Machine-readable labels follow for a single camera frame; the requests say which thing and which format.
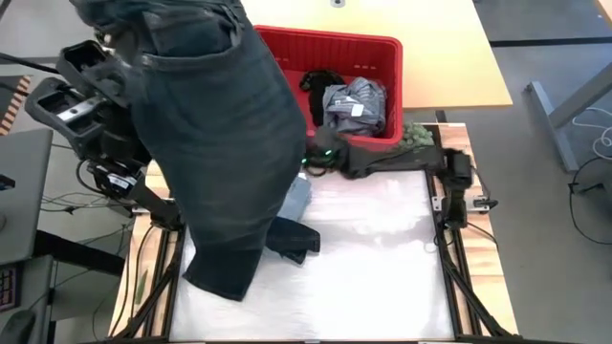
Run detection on black trousers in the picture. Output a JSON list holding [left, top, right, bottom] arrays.
[[71, 0, 322, 303]]

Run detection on backlit keyboard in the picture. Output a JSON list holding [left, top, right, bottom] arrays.
[[0, 265, 21, 312]]

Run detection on white cable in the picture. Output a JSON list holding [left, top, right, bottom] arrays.
[[570, 105, 612, 161]]

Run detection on green pen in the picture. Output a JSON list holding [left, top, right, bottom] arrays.
[[134, 269, 150, 306]]

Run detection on white plastic table cover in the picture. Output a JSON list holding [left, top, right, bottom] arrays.
[[168, 169, 456, 342]]

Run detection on light blue denim jeans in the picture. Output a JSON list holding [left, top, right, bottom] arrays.
[[275, 172, 313, 224]]

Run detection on black power cable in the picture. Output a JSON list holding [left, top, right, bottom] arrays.
[[39, 190, 144, 215]]

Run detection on grey office desk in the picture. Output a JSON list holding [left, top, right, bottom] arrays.
[[0, 254, 55, 344]]

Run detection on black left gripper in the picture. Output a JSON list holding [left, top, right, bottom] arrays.
[[55, 28, 144, 109]]

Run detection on red ribbed plastic bin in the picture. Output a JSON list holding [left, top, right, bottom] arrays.
[[252, 24, 405, 153]]

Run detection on black aluminium rig frame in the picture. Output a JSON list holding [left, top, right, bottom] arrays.
[[108, 122, 520, 344]]

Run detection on blue striped garment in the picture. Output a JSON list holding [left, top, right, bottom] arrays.
[[321, 75, 388, 139]]

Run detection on grey side table top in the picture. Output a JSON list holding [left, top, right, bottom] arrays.
[[0, 127, 55, 267]]

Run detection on light wooden desk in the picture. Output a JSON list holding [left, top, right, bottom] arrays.
[[241, 0, 514, 111]]

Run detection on grey metal desk leg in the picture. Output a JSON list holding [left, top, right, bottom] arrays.
[[524, 60, 612, 174]]

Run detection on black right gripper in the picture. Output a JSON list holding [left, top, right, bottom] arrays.
[[301, 124, 353, 178]]

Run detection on black cable loop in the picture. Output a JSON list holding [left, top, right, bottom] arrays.
[[567, 156, 612, 222]]

